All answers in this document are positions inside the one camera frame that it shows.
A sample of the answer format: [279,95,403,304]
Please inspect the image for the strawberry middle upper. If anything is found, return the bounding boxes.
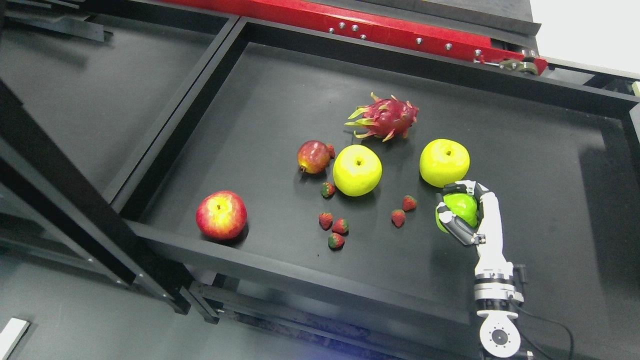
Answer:
[402,194,418,212]

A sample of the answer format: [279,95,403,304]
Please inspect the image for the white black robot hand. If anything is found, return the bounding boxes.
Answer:
[435,180,514,280]

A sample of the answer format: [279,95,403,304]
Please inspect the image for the yellow apple right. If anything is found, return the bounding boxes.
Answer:
[419,138,471,188]

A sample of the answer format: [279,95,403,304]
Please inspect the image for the strawberry cluster right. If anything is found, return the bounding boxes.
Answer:
[331,218,350,235]

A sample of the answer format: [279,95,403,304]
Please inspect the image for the strawberry cluster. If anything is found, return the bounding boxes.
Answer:
[331,218,350,235]
[318,212,334,231]
[327,232,345,251]

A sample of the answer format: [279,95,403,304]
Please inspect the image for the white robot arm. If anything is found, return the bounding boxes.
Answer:
[473,262,535,360]

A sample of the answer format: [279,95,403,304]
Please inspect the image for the red pomegranate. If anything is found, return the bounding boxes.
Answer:
[296,140,331,174]

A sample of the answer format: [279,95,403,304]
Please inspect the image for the strawberry beside pomegranate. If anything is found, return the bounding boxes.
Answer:
[326,143,336,159]

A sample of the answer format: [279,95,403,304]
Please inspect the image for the black shelf rack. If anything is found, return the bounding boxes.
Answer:
[1,0,639,360]

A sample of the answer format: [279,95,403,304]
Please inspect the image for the red metal beam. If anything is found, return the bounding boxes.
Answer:
[178,0,549,75]

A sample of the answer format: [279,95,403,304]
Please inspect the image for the green apple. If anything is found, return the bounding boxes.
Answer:
[436,193,478,231]

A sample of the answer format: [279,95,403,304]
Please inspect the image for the strawberry middle lower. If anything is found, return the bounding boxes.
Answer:
[391,209,406,228]

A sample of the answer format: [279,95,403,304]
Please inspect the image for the strawberry below pomegranate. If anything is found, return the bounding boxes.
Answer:
[320,181,336,199]

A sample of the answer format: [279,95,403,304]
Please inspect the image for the red apple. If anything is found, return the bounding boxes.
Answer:
[195,190,248,240]

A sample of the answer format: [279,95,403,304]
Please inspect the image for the strawberry cluster bottom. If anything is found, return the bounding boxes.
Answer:
[327,232,345,251]

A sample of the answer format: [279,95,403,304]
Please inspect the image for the dragon fruit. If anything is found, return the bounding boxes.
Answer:
[343,92,420,142]

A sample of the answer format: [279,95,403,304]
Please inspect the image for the yellow apple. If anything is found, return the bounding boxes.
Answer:
[333,145,383,198]
[419,138,471,188]

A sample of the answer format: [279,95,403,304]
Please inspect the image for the strawberry cluster left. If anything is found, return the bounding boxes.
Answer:
[318,212,334,231]

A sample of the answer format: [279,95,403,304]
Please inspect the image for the yellow apple left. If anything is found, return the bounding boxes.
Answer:
[333,145,383,198]

